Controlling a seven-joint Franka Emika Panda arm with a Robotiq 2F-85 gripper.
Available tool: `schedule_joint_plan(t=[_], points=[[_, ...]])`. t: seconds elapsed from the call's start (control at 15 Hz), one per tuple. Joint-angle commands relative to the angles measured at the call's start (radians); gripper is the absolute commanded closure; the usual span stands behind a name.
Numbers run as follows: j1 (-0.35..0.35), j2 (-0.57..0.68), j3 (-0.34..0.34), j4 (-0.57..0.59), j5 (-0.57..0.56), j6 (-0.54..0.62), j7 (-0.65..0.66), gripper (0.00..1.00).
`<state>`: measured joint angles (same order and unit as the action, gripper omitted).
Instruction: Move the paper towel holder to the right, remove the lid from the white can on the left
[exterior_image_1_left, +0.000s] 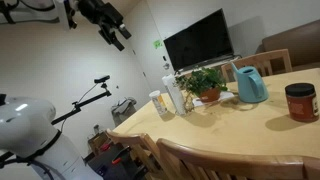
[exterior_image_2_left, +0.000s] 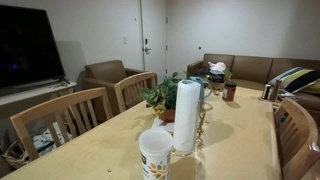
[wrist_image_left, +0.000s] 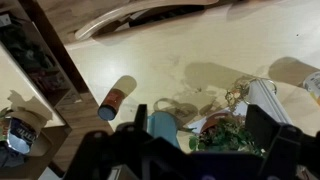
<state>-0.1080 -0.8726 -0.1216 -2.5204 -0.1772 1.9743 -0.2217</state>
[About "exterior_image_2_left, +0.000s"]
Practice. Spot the chrome paper towel holder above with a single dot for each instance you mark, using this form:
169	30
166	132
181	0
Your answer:
197	133

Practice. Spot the blue watering can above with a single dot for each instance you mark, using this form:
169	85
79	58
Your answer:
204	90

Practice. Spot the potted green plant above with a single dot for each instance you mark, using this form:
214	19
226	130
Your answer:
165	96

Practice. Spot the wicker basket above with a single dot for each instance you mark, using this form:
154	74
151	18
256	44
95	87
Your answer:
15	156

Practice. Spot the black flat screen television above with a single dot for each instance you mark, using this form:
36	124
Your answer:
26	46

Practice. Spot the white light switch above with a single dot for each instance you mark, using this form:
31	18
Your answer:
124	40

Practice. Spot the white door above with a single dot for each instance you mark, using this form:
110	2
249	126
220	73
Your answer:
155	33

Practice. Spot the brown jar black lid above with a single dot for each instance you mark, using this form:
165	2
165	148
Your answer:
229	92

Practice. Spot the white television stand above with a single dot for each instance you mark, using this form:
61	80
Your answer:
36	92

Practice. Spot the dried brown plant sprigs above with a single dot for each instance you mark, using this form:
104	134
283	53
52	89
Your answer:
201	130

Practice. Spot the small black silver object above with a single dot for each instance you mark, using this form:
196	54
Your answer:
266	91

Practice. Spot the pink white bundle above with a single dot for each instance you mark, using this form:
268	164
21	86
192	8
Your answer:
217	66

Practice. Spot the striped throw pillow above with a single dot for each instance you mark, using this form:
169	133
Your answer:
296	79

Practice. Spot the white paper towel roll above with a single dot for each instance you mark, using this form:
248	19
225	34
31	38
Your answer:
186	113

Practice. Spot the brown armchair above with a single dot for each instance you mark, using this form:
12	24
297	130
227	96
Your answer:
103	73

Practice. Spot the dark round container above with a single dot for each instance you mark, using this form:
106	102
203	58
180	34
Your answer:
217	76

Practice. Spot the patterned floor cloth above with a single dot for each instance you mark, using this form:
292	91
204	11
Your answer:
43	141

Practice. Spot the white printed can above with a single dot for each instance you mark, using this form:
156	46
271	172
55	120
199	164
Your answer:
155	165

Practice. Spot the brown sofa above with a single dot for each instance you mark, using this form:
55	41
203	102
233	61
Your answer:
253	68

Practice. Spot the white plastic can lid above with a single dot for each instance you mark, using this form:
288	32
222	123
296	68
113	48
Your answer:
155	141

